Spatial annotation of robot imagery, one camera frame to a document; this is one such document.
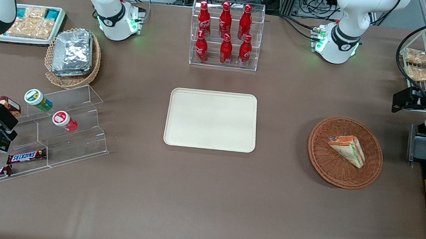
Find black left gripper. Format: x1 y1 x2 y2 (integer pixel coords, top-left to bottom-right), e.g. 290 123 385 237
391 85 426 117

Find triangular sandwich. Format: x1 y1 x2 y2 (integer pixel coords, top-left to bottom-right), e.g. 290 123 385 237
324 133 369 169

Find light tan wicker basket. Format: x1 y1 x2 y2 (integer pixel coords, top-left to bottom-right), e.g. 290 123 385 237
41 24 105 93

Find brown round wicker basket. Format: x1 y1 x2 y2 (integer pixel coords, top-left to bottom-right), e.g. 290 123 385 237
303 112 389 194

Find cream plastic tray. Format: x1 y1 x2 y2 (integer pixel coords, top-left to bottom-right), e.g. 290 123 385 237
162 83 262 158

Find small black box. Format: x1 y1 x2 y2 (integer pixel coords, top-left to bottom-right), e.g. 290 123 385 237
0 130 13 154

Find red brown carton box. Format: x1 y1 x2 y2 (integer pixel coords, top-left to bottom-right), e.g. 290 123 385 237
0 95 23 118

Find green lid snack can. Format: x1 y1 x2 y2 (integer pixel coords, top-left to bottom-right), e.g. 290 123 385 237
22 88 55 114

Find red lid snack can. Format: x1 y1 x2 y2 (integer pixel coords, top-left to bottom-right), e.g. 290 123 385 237
50 110 80 134

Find clear acrylic stepped stand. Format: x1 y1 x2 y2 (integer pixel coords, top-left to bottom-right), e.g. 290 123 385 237
0 72 118 206

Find beige snack packets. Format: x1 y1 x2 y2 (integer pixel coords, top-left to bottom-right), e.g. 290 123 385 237
5 3 57 42

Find silver foil packet stack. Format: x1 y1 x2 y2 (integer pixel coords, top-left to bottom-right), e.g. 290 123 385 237
50 26 97 81

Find clear acrylic bottle rack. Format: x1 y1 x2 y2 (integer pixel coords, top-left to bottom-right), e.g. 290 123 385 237
185 0 267 74

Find red cola bottle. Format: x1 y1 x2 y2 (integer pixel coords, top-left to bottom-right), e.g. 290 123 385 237
237 3 254 41
196 0 215 39
218 33 235 66
193 30 211 64
237 33 254 67
217 1 235 39

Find grey metal bracket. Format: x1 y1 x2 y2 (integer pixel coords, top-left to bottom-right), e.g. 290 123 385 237
406 124 426 164

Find black base cable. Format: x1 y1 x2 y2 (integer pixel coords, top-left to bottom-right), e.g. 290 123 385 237
277 14 322 41

